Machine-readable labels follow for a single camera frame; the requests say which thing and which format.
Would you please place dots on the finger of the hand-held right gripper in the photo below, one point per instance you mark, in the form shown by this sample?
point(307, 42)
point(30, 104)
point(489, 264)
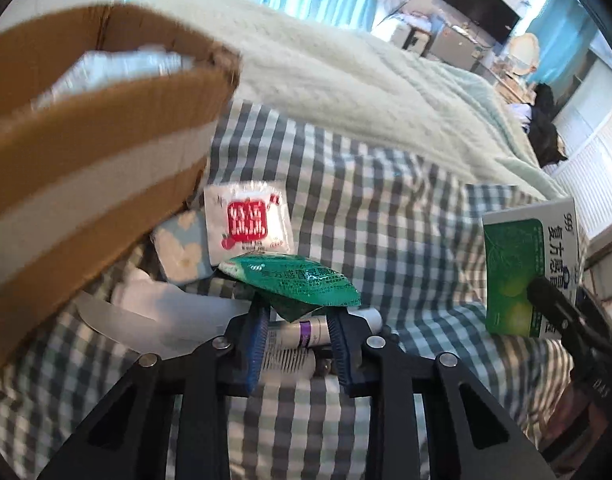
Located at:
point(603, 312)
point(550, 300)

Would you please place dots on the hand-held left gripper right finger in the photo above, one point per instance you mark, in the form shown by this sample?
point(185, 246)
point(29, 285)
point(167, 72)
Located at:
point(342, 355)

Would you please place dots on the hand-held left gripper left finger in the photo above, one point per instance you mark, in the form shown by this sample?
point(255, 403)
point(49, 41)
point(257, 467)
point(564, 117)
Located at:
point(256, 350)

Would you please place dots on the green medicine box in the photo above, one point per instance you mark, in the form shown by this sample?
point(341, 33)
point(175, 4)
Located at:
point(510, 260)

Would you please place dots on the green foil sachet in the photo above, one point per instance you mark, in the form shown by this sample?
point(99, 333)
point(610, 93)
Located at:
point(296, 280)

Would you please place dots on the blue floral tissue pack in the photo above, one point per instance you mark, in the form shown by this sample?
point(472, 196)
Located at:
point(183, 250)

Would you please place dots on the brown cardboard box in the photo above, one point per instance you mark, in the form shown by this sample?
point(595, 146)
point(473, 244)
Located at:
point(86, 175)

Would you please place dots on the white printed tube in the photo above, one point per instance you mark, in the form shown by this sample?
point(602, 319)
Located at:
point(286, 360)

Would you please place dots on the white tube with purple band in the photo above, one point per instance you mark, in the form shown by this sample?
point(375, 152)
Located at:
point(306, 332)

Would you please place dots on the white flat sheet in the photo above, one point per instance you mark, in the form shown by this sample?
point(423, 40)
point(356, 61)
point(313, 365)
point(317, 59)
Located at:
point(151, 325)

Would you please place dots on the white sachet with red label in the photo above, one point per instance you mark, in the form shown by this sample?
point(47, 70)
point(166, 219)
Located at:
point(246, 220)

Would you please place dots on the white slatted panel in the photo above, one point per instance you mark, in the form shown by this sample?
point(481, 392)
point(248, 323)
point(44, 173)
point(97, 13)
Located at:
point(595, 175)

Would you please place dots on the dark clothing pile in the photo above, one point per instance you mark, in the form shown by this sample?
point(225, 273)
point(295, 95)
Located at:
point(545, 125)

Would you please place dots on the round white mirror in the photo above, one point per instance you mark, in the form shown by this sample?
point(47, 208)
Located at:
point(523, 52)

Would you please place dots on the teal side curtain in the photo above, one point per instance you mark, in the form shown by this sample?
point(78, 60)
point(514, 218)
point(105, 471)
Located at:
point(560, 35)

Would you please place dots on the light green blanket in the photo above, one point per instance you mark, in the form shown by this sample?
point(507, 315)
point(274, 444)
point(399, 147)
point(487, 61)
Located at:
point(336, 85)

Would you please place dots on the grey cabinet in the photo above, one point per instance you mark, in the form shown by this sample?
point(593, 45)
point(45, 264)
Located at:
point(453, 47)

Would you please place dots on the black wall television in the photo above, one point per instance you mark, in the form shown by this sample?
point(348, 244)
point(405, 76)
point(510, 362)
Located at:
point(480, 5)

